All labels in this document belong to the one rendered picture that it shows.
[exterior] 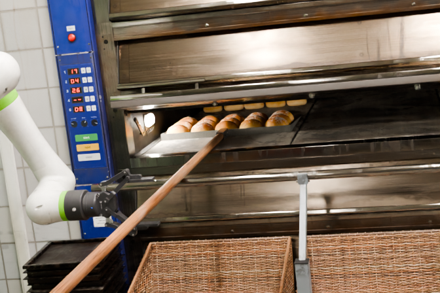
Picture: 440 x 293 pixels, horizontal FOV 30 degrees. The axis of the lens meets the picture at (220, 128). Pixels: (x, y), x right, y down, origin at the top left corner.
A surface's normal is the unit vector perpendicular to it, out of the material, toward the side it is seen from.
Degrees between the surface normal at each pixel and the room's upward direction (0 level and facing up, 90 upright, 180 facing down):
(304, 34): 70
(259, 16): 90
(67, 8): 90
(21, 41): 90
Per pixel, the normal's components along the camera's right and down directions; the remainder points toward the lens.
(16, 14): -0.20, 0.19
